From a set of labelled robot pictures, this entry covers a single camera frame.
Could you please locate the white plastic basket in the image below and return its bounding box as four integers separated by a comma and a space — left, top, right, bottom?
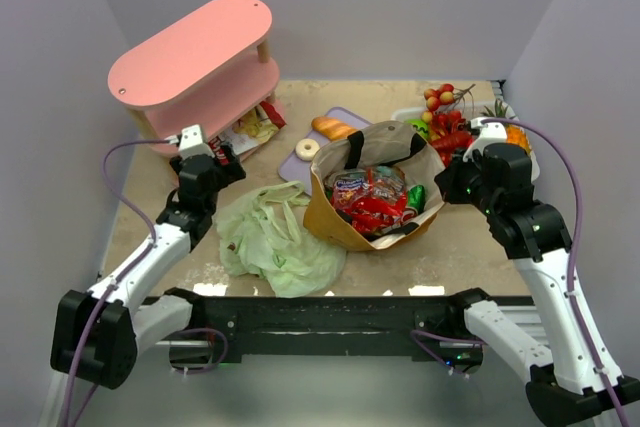
390, 101, 540, 181

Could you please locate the red Chuba chips bag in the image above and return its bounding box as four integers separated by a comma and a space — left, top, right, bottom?
209, 101, 286, 159

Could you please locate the green toy watermelon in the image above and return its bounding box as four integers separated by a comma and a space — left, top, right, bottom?
406, 119, 430, 141

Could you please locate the pink two-tier shelf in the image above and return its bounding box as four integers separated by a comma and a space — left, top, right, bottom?
107, 0, 283, 140

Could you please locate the toy pineapple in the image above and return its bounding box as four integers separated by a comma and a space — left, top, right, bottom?
483, 99, 531, 155

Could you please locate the red yellow berry sprig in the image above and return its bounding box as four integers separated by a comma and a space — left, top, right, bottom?
420, 83, 476, 125

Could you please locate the toy baguette bread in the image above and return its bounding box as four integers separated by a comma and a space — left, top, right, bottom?
311, 116, 357, 141

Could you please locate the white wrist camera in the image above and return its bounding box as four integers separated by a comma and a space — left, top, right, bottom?
165, 124, 214, 159
462, 117, 507, 162

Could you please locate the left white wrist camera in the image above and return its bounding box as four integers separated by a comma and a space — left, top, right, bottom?
165, 124, 214, 159

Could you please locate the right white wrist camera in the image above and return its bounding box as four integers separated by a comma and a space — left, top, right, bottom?
462, 117, 507, 162

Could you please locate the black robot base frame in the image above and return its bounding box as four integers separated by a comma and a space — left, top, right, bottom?
169, 288, 483, 373

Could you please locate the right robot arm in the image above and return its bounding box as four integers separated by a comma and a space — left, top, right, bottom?
435, 143, 639, 426

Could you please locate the brown Trader Joe's bag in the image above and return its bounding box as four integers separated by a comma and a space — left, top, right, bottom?
303, 121, 444, 252

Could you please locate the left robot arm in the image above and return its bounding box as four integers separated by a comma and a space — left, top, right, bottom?
50, 142, 246, 389

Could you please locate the light green plastic bag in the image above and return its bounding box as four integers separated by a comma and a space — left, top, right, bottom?
215, 181, 347, 298

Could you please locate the green Chuba cassava chips bag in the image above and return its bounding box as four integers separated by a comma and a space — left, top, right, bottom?
406, 184, 428, 214

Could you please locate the red toy lobster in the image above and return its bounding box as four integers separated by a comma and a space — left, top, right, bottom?
429, 127, 473, 152

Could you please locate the plain white donut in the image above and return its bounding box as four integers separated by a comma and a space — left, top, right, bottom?
295, 138, 320, 162

